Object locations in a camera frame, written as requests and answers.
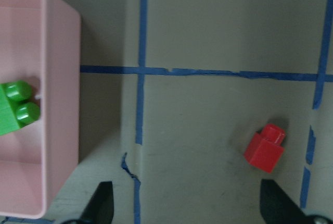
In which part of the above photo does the green toy block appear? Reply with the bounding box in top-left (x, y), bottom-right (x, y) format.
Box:
top-left (1, 80), bottom-right (41, 135)

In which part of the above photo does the red toy block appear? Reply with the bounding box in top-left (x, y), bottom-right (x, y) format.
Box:
top-left (244, 123), bottom-right (286, 173)

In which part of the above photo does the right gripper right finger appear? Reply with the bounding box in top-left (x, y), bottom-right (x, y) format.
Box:
top-left (260, 179), bottom-right (332, 224)

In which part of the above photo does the pink plastic box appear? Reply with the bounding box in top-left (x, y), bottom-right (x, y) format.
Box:
top-left (1, 0), bottom-right (81, 219)

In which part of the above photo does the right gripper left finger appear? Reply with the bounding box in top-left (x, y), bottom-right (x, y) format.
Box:
top-left (65, 181), bottom-right (114, 224)

